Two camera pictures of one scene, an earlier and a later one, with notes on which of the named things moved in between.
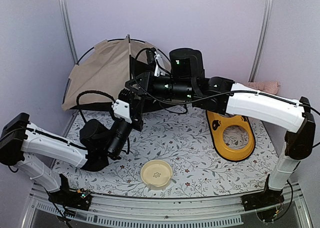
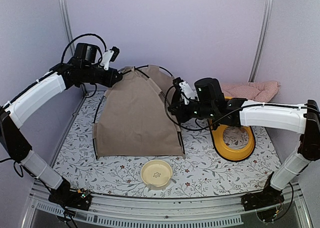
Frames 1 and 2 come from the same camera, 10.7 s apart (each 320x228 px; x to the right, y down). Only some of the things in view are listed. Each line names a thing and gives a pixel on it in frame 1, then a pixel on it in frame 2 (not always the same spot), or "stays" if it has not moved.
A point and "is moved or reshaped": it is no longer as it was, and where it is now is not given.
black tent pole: [91, 48] is moved or reshaped
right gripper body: [178, 89] → [206, 110]
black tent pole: [130, 55] → [134, 68]
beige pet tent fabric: [106, 68] → [134, 118]
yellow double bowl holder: [218, 123] stays
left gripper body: [116, 145] → [90, 75]
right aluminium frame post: [264, 34] stays
